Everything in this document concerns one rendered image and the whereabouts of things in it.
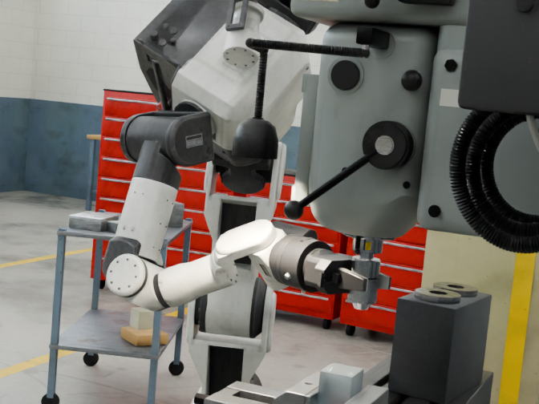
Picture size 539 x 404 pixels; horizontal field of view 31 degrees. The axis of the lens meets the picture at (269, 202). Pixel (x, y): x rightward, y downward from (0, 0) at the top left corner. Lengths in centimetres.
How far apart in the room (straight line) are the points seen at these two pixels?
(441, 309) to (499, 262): 139
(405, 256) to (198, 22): 438
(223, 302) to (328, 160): 85
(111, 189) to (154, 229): 530
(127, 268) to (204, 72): 42
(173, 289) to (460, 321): 56
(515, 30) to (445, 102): 29
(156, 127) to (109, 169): 526
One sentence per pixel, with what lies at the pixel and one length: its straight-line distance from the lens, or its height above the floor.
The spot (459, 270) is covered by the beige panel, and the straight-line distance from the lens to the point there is 331.
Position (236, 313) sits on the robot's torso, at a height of 101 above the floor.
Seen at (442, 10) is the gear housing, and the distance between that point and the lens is 141.
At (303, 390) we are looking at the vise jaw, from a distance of 153.
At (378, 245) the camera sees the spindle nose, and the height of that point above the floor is 129.
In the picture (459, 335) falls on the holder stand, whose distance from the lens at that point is 194.
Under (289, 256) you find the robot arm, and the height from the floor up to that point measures 125.
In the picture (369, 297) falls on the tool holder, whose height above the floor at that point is 121.
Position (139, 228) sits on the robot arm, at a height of 125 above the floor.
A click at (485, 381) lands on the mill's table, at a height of 96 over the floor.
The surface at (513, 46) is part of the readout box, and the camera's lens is 113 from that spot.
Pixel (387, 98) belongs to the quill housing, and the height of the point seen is 152.
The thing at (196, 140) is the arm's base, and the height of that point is 141.
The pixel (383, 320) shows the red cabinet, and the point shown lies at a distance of 636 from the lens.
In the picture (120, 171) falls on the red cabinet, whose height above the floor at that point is 89.
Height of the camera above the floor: 151
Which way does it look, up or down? 6 degrees down
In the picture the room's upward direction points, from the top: 5 degrees clockwise
